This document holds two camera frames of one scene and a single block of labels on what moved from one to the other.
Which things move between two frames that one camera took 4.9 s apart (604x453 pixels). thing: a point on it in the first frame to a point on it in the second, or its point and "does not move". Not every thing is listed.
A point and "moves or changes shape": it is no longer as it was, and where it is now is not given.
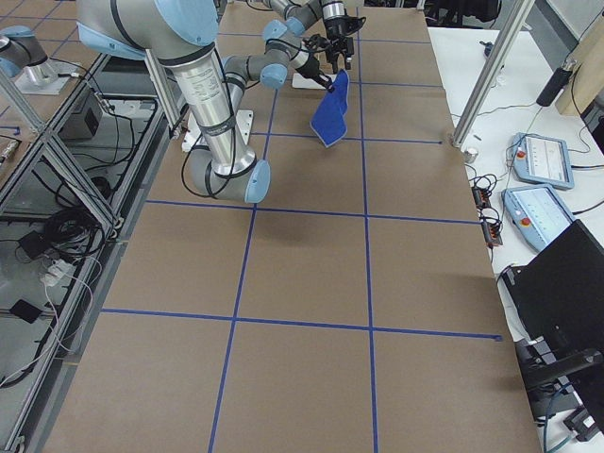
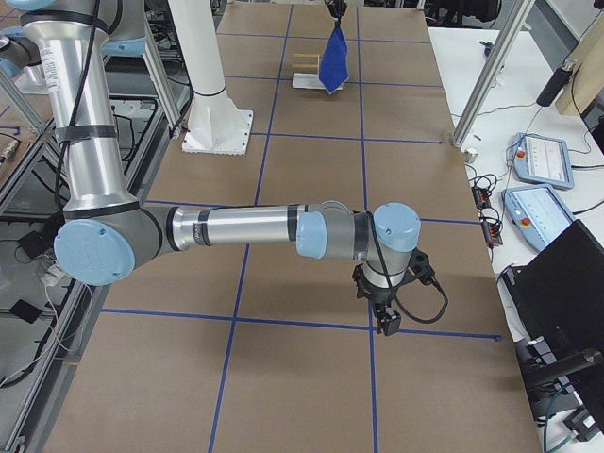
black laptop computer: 560,293 does not move
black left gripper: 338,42 to 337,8
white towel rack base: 299,81 does not move
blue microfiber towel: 328,122 moves or changes shape
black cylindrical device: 554,86 does not move
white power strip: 58,274 does not move
